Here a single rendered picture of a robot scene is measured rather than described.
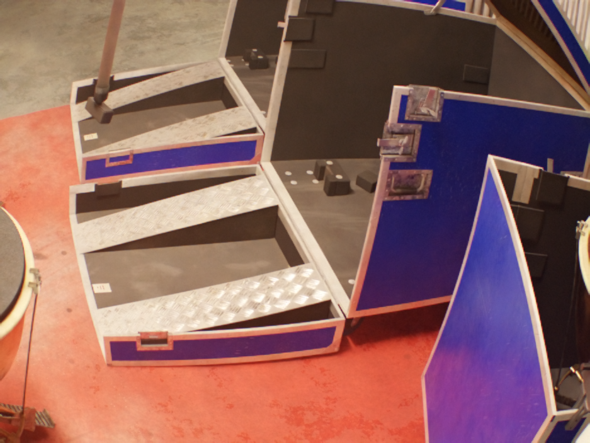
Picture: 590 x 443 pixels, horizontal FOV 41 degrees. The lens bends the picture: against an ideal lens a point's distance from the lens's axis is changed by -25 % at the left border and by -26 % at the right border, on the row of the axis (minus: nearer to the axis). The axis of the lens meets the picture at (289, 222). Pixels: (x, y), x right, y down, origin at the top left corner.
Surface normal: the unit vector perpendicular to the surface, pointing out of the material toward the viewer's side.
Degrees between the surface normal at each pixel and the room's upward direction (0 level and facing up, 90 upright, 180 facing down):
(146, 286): 2
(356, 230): 0
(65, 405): 0
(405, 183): 90
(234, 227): 90
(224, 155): 90
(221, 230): 90
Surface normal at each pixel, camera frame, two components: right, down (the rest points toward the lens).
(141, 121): 0.12, -0.82
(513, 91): -0.94, 0.06
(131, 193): 0.32, 0.56
